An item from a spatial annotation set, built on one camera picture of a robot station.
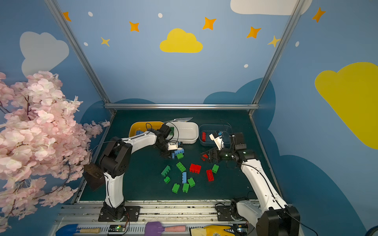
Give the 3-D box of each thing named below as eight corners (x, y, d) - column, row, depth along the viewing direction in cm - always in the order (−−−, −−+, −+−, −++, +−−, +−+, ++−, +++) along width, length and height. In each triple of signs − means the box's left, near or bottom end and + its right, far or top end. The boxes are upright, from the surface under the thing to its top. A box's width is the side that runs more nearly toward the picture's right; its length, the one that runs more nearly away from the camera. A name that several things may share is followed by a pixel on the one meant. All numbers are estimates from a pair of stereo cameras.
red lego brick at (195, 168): (188, 171, 90) (188, 170, 88) (190, 164, 93) (190, 163, 91) (199, 174, 89) (200, 173, 87) (201, 167, 92) (201, 165, 90)
